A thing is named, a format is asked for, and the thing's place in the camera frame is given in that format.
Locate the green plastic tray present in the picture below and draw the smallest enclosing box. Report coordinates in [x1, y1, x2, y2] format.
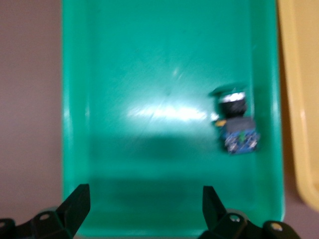
[59, 0, 286, 239]

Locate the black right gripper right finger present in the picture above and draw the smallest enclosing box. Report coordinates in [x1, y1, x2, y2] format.
[199, 185, 300, 239]

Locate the yellow plastic tray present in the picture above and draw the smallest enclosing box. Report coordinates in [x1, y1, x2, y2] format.
[276, 0, 319, 212]

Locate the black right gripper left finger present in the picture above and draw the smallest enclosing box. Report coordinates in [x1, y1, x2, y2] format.
[0, 183, 91, 239]

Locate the green pushbutton with green mark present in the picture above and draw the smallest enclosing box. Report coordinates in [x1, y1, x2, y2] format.
[208, 83, 262, 156]

